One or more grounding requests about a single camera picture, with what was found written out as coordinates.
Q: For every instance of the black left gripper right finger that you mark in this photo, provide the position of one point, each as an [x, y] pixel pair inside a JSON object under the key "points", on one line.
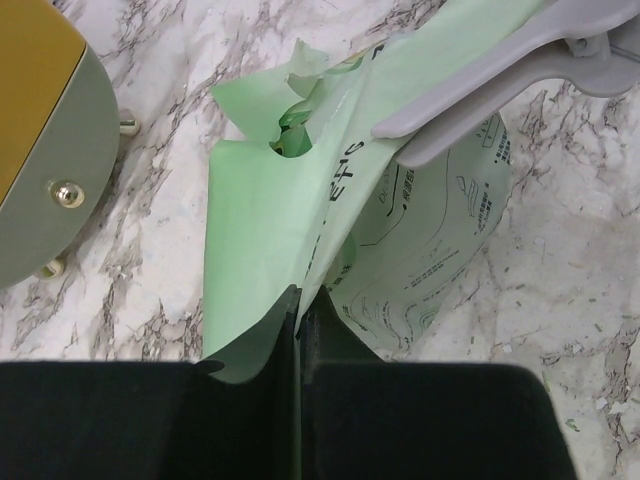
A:
{"points": [[365, 418]]}

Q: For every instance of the cream round drawer cabinet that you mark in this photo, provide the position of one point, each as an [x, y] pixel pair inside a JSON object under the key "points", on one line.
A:
{"points": [[60, 135]]}

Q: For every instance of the grey plastic bag clip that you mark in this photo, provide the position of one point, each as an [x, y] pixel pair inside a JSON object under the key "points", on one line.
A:
{"points": [[592, 44]]}

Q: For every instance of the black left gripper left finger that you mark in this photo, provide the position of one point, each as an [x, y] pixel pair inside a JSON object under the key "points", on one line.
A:
{"points": [[230, 416]]}

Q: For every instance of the green cat litter bag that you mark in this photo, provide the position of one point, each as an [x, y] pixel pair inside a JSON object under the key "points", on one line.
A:
{"points": [[309, 198]]}

